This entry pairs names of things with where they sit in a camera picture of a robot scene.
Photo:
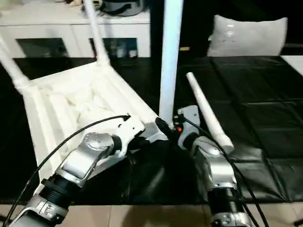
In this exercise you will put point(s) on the white plastic table leg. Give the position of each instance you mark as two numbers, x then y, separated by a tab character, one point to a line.
208	111
170	59
97	35
13	68

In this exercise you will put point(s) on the white plastic table top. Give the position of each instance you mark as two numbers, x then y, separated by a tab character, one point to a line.
71	99

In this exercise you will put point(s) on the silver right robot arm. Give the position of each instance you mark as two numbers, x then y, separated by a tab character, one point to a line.
217	170

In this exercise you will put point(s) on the black work mat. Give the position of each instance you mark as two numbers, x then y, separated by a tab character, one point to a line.
260	94

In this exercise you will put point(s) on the black box with gold label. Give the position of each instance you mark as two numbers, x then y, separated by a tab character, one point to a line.
196	26

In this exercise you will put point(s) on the grey printed cushion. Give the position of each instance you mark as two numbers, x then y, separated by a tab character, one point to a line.
248	37

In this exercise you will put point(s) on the flat white board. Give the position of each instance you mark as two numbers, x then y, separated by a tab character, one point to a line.
293	62

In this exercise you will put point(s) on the white cabinet with glass doors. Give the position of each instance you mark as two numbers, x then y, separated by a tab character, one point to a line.
47	26

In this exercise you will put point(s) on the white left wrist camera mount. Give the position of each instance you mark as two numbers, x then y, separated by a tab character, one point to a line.
129	128

